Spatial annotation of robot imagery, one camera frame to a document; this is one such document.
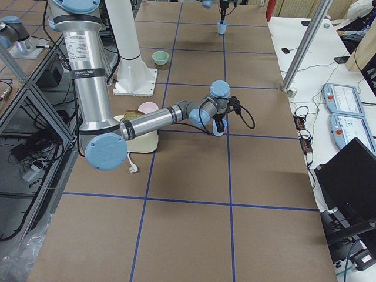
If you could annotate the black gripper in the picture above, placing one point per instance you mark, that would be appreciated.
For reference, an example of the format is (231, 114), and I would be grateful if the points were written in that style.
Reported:
(224, 5)
(219, 118)

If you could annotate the light blue cup robot-left side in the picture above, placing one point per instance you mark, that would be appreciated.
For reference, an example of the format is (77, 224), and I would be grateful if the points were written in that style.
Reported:
(221, 27)

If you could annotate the upper teach pendant tablet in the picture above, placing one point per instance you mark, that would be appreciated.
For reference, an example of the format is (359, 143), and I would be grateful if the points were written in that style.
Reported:
(343, 99)

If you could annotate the green plastic bowl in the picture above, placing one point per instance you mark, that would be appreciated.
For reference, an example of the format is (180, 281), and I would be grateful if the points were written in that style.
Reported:
(160, 57)

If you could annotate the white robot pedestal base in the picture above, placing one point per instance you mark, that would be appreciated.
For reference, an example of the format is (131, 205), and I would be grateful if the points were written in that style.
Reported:
(134, 78)

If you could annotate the toasted bread slice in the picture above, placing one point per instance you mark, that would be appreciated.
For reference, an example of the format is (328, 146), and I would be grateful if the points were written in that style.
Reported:
(132, 114)

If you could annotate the cream two-slot toaster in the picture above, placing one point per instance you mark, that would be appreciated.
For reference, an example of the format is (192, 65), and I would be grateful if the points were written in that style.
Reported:
(146, 143)

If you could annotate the lower teach pendant tablet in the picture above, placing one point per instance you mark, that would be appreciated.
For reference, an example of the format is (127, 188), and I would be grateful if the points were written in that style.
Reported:
(345, 128)

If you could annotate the black smartphone on table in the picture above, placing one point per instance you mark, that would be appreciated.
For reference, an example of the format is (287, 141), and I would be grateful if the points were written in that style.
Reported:
(285, 50)

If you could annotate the black laptop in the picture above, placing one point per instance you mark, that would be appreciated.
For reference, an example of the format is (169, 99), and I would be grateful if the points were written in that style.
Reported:
(348, 179)

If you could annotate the pink plastic bowl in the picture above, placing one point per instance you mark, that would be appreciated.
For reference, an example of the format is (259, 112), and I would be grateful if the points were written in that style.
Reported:
(148, 107)

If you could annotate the white toaster power plug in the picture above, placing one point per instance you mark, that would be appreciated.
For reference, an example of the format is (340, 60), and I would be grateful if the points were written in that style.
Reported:
(133, 167)

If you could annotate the teach pendant tablet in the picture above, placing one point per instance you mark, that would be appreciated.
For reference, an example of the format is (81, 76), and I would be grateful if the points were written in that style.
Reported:
(345, 128)
(343, 99)

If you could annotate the light blue cup robot-right side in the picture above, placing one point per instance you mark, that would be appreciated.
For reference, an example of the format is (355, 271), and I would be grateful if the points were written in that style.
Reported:
(219, 127)

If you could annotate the aluminium frame post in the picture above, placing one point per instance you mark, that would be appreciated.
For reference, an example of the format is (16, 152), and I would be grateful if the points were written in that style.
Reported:
(304, 45)

